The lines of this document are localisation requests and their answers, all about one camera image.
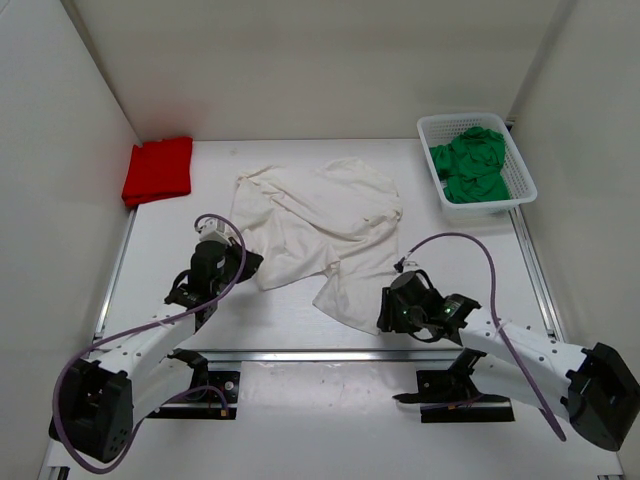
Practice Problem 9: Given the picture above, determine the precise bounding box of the red t-shirt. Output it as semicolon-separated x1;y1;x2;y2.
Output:
121;137;193;208

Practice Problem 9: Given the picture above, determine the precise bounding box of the white plastic basket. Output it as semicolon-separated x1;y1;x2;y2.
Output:
417;112;537;218

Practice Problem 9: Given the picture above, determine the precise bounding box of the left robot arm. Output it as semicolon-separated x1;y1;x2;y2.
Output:
49;239;263;464

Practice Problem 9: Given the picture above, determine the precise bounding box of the white t-shirt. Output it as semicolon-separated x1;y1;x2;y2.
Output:
231;157;403;335

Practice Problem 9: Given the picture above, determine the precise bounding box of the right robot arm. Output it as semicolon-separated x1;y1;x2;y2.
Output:
378;270;639;452

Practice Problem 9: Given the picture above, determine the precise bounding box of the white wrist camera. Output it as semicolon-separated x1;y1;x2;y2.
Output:
393;253;416;274
195;218;232;245

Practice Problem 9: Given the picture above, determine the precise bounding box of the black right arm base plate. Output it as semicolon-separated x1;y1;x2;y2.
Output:
393;349;515;424

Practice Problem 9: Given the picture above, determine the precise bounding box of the aluminium table edge rail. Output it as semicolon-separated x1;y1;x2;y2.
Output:
199;349;566;365

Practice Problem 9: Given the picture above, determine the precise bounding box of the green t-shirt in basket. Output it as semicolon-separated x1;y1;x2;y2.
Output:
429;127;510;204

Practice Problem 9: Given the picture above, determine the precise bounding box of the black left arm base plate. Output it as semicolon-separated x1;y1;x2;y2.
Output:
149;363;241;421

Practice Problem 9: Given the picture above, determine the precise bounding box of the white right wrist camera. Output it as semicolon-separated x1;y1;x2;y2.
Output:
393;253;416;274

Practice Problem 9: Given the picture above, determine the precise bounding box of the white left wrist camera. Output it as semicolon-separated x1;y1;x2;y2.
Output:
195;218;232;245

